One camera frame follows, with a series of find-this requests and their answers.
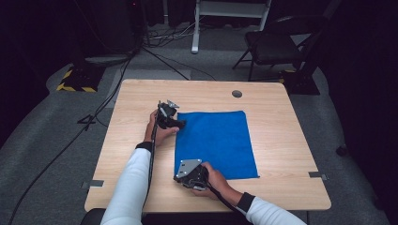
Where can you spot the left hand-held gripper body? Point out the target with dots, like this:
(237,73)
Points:
(165,114)

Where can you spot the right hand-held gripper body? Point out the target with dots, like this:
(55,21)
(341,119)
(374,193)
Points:
(192,172)

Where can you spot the blue cloth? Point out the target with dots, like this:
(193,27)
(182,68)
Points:
(216,143)

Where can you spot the person's left hand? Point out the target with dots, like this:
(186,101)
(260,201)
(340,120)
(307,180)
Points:
(158,136)

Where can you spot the person's right hand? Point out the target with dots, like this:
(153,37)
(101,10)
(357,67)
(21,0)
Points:
(219,186)

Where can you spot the grey table grommet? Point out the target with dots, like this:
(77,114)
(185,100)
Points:
(237,93)

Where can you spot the grey table edge clip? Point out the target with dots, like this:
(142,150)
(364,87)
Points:
(95,183)
(317,175)

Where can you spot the black yellow striped stand base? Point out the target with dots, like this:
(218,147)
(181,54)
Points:
(81,79)

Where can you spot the black seat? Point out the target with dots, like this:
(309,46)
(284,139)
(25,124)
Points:
(92,218)

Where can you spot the dark computer tower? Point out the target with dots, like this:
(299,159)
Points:
(119,28)

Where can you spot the black folding chair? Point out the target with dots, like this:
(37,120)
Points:
(272,47)

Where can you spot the black stand with base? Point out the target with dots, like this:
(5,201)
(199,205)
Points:
(302,82)

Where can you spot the small black round foot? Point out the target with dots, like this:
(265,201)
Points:
(341,151)

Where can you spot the white desk frame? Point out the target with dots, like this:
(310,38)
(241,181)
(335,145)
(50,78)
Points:
(230,9)

